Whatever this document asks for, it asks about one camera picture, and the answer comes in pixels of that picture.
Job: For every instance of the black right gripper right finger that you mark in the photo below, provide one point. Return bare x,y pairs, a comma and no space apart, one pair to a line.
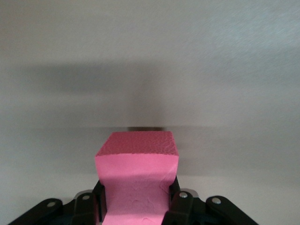
199,213

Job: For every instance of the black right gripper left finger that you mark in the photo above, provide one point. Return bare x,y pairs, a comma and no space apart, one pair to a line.
70,211

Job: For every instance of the pink foam cube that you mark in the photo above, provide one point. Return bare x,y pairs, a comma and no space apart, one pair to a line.
136,175

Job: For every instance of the brown table mat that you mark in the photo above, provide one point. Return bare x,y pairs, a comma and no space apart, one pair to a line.
70,70

